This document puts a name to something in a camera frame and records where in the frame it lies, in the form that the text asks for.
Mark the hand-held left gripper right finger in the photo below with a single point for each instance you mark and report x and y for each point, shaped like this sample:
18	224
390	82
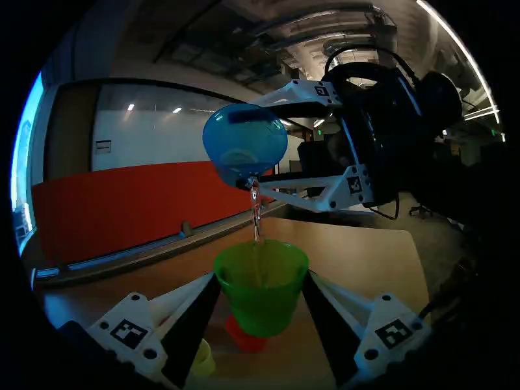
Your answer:
390	329

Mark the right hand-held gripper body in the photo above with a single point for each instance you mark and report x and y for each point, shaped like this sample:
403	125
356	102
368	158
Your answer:
390	134

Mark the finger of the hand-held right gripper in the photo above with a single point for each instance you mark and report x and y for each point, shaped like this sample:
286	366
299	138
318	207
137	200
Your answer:
325	195
300	94

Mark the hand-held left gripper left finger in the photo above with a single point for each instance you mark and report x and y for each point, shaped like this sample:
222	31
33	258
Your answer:
134	325

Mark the blue plastic cup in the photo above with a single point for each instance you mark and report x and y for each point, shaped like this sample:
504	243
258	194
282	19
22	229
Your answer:
243	142

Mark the green plastic cup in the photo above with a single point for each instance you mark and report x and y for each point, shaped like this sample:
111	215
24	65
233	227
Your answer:
260	292

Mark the yellow plastic cup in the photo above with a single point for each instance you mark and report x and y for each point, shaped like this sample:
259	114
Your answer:
203	359

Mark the office chair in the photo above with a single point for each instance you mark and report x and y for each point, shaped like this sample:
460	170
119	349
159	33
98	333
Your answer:
420	210

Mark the red plastic cup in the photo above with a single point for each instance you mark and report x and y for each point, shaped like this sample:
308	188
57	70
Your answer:
244	339

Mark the red desk screen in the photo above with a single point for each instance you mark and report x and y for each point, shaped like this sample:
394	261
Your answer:
122	211

